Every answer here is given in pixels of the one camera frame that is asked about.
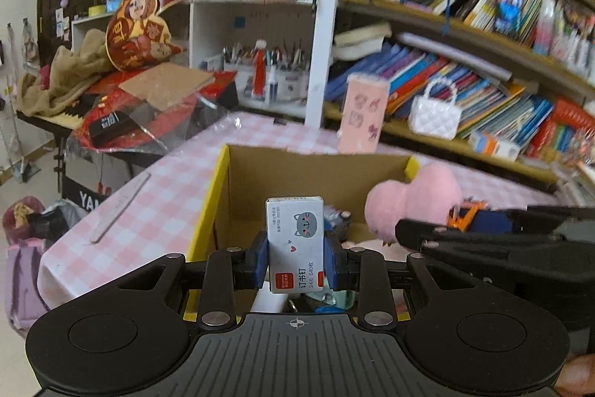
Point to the white staples box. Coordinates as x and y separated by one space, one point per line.
295 233

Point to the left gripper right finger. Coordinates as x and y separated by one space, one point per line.
364 272

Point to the red fortune god decoration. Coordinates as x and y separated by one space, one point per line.
137 35

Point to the pink cylindrical pen holder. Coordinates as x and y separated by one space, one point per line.
363 114

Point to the yellow cardboard box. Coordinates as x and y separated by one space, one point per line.
263 223

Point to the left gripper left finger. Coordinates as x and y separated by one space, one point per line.
227 272

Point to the blue orange white carton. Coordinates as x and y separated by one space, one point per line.
486 144

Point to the pink cartoon desk mat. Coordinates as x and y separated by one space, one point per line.
165 212

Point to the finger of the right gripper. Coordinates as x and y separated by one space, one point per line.
415 234
547 217

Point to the white quilted pearl handbag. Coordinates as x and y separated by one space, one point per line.
435 117

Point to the person's right hand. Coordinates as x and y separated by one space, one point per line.
577 378

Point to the pink plush heart clip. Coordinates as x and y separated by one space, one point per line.
429 197

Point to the white cubby shelf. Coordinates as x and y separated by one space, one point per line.
267 46

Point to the row of shelf books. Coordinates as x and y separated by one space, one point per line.
485 47

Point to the wooden bookshelf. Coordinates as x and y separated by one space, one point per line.
342 37

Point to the purple backpack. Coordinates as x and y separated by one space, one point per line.
22 301

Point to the mint green stapler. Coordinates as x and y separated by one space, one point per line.
343 299

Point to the grey ruler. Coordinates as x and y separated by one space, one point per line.
124 198

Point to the beige towel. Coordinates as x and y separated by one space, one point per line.
70 75

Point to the red dictionary books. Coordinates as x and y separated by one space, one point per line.
558 129

